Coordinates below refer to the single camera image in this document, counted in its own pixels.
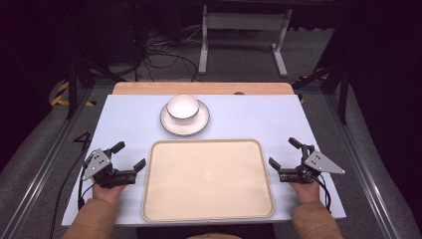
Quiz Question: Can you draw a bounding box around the wooden table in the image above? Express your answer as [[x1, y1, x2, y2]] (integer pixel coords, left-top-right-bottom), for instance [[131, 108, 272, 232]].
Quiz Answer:
[[111, 81, 296, 97]]

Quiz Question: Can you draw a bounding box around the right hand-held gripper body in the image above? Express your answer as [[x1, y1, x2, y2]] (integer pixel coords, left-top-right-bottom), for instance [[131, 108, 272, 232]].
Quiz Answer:
[[278, 143, 346, 184]]

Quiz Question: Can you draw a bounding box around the tangle of black floor cables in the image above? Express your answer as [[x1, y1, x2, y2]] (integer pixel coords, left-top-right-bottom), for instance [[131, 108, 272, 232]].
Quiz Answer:
[[133, 28, 204, 83]]

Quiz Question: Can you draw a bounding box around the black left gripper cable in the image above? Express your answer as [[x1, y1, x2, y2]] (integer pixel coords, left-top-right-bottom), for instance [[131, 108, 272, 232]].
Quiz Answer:
[[77, 158, 98, 211]]

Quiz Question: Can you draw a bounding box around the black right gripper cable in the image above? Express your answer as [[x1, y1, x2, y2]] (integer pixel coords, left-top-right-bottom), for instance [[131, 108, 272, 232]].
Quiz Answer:
[[313, 174, 333, 214]]

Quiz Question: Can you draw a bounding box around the person's left hand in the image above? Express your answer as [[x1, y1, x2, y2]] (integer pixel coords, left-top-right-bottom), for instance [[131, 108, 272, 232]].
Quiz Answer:
[[92, 182, 127, 205]]

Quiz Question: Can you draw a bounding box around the beige plastic tray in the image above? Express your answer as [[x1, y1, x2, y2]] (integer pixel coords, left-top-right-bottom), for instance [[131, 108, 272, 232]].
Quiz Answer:
[[141, 137, 276, 223]]

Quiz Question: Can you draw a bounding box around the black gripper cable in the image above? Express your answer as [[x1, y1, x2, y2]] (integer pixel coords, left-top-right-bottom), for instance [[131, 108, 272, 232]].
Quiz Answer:
[[313, 174, 333, 214], [77, 158, 98, 211]]

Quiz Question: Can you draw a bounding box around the aluminium floor rail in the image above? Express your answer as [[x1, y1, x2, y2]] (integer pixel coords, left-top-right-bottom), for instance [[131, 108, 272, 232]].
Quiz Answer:
[[0, 88, 95, 239], [322, 93, 404, 239]]

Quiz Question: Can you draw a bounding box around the yellow black floor tape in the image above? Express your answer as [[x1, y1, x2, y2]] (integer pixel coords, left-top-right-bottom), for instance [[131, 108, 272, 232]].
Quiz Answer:
[[49, 80, 98, 108]]

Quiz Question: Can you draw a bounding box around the white bowl with dark rim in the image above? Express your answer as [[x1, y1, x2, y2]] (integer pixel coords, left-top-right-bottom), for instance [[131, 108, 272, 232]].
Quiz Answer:
[[165, 94, 201, 121]]

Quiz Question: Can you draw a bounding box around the white table board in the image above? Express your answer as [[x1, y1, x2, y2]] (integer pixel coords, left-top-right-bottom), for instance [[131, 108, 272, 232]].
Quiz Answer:
[[61, 94, 347, 228]]

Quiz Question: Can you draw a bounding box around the person's right hand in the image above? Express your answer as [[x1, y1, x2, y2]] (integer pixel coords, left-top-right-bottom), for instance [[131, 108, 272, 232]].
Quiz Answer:
[[289, 180, 321, 204]]

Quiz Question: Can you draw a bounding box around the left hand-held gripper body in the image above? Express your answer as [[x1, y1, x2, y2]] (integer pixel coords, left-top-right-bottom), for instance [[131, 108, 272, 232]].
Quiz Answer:
[[82, 148, 138, 190]]

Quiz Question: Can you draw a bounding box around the white metal stand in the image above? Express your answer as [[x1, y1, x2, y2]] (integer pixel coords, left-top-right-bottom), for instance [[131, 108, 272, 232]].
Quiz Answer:
[[197, 4, 294, 79]]

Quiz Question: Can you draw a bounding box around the white plate with dark rim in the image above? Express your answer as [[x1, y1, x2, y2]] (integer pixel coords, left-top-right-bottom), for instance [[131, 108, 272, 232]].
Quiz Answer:
[[159, 99, 211, 137]]

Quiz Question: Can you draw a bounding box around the black tripod stand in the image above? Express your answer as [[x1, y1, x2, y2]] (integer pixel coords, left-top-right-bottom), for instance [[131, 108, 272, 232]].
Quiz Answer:
[[292, 61, 350, 126], [65, 49, 127, 121]]

